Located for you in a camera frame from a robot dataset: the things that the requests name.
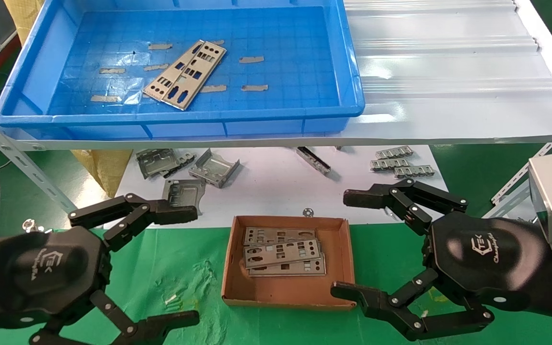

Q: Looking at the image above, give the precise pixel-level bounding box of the blue plastic tray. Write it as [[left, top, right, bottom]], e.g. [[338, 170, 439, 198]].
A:
[[0, 0, 366, 141]]

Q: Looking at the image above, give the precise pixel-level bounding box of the grey slotted metal part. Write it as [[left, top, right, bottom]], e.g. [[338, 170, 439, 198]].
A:
[[376, 145, 414, 160], [394, 164, 436, 179], [370, 158, 410, 172]]

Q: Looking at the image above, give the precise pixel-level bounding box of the white metal shelf board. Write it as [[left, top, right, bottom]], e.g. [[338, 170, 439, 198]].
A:
[[0, 0, 552, 150]]

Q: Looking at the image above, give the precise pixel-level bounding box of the brown cardboard box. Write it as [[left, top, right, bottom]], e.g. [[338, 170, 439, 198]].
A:
[[221, 215, 357, 311]]

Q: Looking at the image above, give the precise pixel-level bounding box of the dark grey folded bracket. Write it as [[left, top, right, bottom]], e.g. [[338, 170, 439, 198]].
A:
[[136, 149, 179, 179]]

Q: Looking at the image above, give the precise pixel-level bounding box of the grey U-shaped metal bracket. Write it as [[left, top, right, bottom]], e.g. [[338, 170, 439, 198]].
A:
[[188, 148, 241, 189]]

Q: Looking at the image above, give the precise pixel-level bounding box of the green table cloth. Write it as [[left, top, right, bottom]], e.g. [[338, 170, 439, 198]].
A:
[[0, 228, 552, 345]]

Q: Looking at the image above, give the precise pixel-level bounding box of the white flat board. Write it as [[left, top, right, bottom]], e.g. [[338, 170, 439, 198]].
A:
[[103, 144, 455, 230]]

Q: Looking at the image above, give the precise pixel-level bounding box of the grey slotted shelf post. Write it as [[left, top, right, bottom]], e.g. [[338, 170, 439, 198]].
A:
[[0, 98, 95, 226]]

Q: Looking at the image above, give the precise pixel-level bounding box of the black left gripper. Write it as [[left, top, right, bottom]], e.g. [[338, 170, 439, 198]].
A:
[[0, 193, 201, 345]]

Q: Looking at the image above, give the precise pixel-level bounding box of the grey flat punched bracket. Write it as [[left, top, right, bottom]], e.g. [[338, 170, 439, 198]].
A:
[[161, 179, 207, 216]]

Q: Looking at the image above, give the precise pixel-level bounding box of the grey slotted angle brace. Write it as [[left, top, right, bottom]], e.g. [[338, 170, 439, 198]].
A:
[[489, 141, 552, 221]]

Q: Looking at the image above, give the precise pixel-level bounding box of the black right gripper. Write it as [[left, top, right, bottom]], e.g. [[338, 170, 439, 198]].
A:
[[330, 177, 552, 342]]

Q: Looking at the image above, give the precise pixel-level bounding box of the long grey metal bar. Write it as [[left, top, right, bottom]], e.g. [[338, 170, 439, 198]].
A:
[[296, 146, 331, 176]]

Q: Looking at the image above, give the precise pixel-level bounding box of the silver binder clip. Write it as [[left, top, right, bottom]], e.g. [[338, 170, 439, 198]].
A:
[[22, 218, 52, 234]]

